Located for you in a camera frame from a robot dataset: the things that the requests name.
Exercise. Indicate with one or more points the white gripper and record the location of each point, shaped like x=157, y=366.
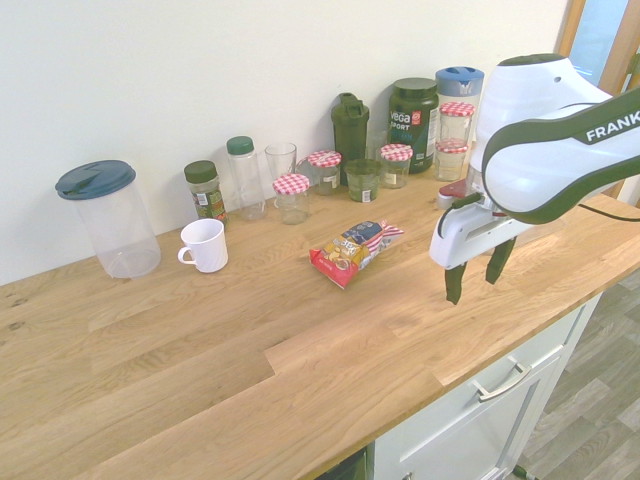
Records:
x=462, y=240

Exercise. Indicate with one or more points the red and blue chip bag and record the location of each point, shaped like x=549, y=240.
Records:
x=355, y=247

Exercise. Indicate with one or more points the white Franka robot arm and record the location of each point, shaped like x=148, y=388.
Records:
x=530, y=150

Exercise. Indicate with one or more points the glass jar red checked lid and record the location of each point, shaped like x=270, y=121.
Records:
x=325, y=172
x=451, y=162
x=396, y=165
x=456, y=125
x=291, y=200

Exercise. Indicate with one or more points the white cabinet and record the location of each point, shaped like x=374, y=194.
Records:
x=500, y=400

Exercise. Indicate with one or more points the small green glass jar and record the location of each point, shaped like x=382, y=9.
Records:
x=361, y=181

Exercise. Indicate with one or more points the dark green Vega protein tub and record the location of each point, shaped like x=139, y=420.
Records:
x=412, y=125

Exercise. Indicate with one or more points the dark green shaker bottle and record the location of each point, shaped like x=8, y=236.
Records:
x=349, y=135

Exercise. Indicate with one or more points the clear pitcher light blue lid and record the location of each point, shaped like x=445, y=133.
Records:
x=460, y=85

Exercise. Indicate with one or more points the clear drinking glass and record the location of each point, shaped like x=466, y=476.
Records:
x=280, y=160

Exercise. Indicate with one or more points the clear bottle green cap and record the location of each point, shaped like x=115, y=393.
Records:
x=245, y=180

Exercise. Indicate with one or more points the white mug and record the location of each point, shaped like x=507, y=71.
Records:
x=205, y=245

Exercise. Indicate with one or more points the spice jar dark green lid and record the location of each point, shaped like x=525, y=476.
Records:
x=205, y=192

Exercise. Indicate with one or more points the large clear canister blue lid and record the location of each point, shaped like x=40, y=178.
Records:
x=112, y=220

